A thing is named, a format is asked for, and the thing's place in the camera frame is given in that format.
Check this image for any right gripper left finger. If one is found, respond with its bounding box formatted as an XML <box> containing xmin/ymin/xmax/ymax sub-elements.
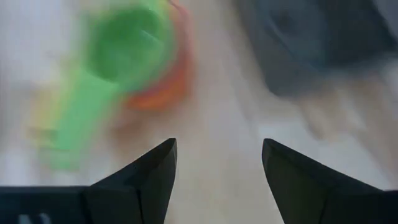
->
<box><xmin>82</xmin><ymin>138</ymin><xmax>178</xmax><ymax>224</ymax></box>

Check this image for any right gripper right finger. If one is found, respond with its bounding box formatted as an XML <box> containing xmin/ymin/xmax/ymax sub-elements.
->
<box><xmin>261</xmin><ymin>138</ymin><xmax>386</xmax><ymax>224</ymax></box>

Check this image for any orange measuring cup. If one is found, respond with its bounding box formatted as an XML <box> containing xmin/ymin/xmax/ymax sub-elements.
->
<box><xmin>124</xmin><ymin>55</ymin><xmax>193</xmax><ymax>113</ymax></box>

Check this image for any yellow measuring cup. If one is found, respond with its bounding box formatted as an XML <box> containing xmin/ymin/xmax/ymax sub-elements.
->
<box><xmin>27</xmin><ymin>62</ymin><xmax>81</xmax><ymax>150</ymax></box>

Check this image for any green measuring cup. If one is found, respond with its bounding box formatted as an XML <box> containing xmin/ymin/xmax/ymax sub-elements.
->
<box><xmin>46</xmin><ymin>0</ymin><xmax>177</xmax><ymax>172</ymax></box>

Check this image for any dark grey basket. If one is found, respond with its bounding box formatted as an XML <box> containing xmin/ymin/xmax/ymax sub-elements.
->
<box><xmin>238</xmin><ymin>0</ymin><xmax>398</xmax><ymax>98</ymax></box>

